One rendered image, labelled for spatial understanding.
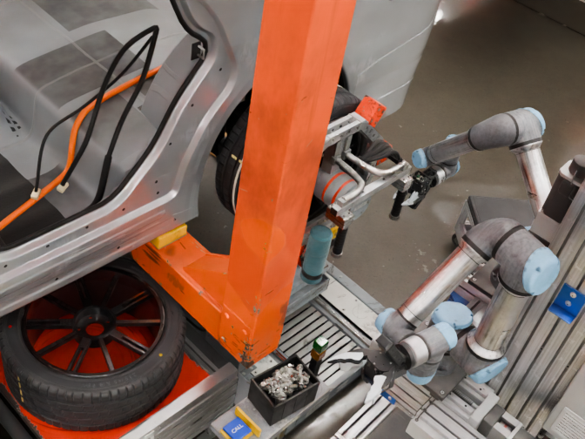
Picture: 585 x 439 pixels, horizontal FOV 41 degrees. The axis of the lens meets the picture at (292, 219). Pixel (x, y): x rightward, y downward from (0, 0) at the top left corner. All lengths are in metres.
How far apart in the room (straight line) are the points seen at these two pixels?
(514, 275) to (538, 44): 4.27
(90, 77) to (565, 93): 3.60
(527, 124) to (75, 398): 1.80
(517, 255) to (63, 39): 2.03
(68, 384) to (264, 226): 0.91
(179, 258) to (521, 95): 3.28
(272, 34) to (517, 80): 3.90
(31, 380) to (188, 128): 0.99
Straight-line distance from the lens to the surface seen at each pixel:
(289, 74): 1.99
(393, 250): 4.10
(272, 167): 2.18
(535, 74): 5.91
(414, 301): 2.21
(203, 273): 2.77
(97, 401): 2.80
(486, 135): 2.83
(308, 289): 3.60
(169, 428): 2.91
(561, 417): 2.61
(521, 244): 2.13
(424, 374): 2.19
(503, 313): 2.25
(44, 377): 2.82
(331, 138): 2.83
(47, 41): 3.36
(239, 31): 2.58
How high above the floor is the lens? 2.81
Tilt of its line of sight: 43 degrees down
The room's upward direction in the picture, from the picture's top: 12 degrees clockwise
